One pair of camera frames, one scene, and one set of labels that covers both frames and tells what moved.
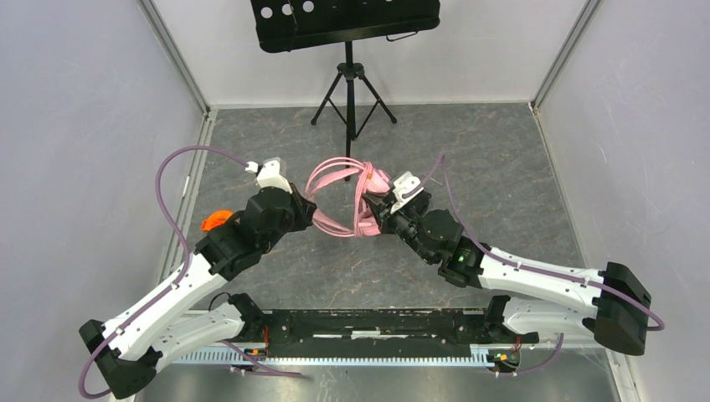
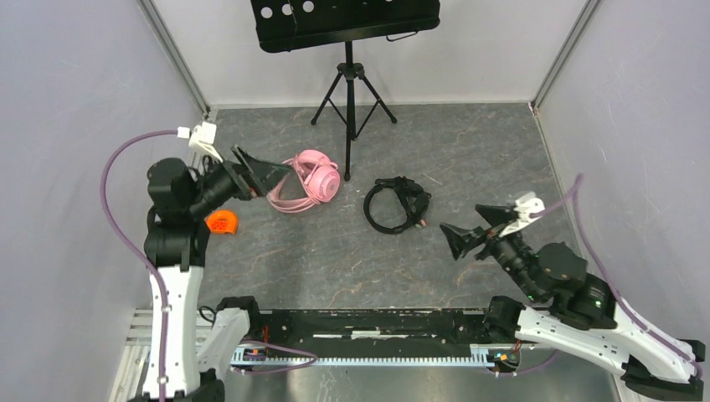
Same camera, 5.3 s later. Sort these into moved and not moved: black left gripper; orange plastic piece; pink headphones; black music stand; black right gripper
Moved: black right gripper; pink headphones; black left gripper
Not moved: black music stand; orange plastic piece
